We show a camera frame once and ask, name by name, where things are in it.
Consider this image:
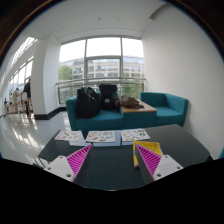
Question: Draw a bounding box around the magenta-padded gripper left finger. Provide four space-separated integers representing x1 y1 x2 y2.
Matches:
43 143 94 188

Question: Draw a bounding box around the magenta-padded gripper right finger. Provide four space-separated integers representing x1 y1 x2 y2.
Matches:
134 143 185 186

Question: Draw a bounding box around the white sticker sheet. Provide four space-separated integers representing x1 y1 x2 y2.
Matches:
85 130 116 144
120 128 151 142
54 130 82 143

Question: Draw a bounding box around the teal armchair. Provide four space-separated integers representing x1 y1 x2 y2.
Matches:
139 91 190 128

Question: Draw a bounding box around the teal wooden-topped side table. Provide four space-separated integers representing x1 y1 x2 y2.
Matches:
119 100 158 130

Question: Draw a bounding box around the teal two-seat sofa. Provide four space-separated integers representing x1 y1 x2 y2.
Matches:
65 95 125 132

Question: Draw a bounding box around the large black backpack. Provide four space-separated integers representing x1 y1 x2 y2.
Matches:
76 86 101 119

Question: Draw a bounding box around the brown crumpled jacket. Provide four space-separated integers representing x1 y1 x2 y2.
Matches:
115 95 145 110

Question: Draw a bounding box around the person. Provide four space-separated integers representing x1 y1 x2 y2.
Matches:
22 77 33 116
11 87 22 114

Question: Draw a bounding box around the metal window railing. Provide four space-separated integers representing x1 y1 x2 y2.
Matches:
55 77 147 107

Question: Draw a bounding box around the black backpack with label patch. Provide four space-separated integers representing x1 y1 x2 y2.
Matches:
98 83 119 111

